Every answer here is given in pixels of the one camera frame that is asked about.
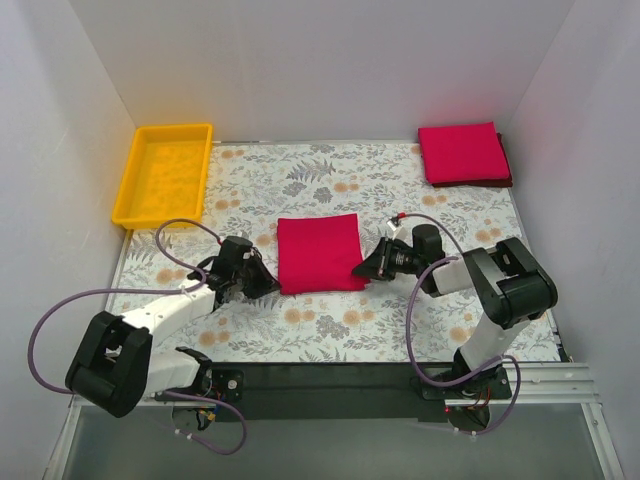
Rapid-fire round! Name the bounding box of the crimson t-shirt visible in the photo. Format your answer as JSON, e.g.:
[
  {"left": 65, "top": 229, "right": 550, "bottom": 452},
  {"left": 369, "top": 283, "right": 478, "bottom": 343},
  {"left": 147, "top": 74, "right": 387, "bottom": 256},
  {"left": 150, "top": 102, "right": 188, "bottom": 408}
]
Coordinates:
[
  {"left": 418, "top": 122, "right": 512, "bottom": 187},
  {"left": 277, "top": 213, "right": 368, "bottom": 295}
]

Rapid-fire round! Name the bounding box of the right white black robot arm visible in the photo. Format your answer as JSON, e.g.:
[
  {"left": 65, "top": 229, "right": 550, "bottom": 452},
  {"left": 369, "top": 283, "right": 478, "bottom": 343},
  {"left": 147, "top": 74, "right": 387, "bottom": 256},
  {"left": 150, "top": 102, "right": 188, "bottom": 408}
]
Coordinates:
[{"left": 352, "top": 224, "right": 558, "bottom": 399}]

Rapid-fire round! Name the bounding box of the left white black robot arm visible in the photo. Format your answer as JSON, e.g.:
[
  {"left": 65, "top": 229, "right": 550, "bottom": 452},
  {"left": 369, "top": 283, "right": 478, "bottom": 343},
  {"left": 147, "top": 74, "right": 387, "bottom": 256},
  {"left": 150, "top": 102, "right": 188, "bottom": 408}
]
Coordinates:
[{"left": 65, "top": 236, "right": 280, "bottom": 418}]

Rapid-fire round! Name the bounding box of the floral patterned table mat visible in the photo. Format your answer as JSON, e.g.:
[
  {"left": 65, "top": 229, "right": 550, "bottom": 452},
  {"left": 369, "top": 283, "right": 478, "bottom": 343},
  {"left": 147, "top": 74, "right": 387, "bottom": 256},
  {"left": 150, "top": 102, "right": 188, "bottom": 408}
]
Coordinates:
[{"left": 98, "top": 142, "right": 562, "bottom": 364}]

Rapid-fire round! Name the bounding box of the yellow plastic bin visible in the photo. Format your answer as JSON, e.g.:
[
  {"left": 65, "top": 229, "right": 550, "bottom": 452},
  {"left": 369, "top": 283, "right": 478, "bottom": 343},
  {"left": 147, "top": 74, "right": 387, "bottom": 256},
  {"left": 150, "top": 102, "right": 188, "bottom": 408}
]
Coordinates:
[{"left": 111, "top": 123, "right": 214, "bottom": 230}]

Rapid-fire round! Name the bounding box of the folded dark red t-shirt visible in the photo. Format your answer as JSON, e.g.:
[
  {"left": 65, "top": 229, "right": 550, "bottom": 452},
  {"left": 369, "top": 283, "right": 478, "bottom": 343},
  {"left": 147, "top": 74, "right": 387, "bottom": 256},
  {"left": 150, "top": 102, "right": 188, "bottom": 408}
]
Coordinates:
[{"left": 431, "top": 131, "right": 515, "bottom": 190}]

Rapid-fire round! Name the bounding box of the folded crimson t-shirt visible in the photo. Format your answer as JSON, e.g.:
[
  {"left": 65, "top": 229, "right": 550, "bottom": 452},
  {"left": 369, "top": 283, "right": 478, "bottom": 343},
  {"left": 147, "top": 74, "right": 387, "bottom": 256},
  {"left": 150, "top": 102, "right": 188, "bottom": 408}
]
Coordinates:
[{"left": 418, "top": 122, "right": 512, "bottom": 187}]

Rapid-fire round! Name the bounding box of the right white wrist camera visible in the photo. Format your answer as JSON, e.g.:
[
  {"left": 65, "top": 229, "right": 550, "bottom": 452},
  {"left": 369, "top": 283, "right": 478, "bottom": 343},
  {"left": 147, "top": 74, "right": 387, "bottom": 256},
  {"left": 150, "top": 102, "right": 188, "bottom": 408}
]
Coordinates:
[{"left": 387, "top": 213, "right": 406, "bottom": 240}]

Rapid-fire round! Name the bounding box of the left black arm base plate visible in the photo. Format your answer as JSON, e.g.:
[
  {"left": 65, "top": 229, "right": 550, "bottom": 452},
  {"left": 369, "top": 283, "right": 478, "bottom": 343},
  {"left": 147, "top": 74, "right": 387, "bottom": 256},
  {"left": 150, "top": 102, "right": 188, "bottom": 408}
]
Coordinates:
[{"left": 153, "top": 368, "right": 245, "bottom": 403}]

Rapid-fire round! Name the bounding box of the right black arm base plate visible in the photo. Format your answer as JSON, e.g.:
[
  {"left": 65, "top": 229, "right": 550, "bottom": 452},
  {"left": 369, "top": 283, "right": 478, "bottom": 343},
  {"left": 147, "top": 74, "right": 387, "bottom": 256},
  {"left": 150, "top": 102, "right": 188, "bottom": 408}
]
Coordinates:
[{"left": 409, "top": 368, "right": 511, "bottom": 401}]

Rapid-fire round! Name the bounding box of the aluminium frame rail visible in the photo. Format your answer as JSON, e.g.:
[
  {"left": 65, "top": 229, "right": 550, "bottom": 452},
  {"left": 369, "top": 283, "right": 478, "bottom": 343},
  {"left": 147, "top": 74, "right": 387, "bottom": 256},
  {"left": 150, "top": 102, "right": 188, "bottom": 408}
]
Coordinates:
[{"left": 47, "top": 362, "right": 625, "bottom": 479}]

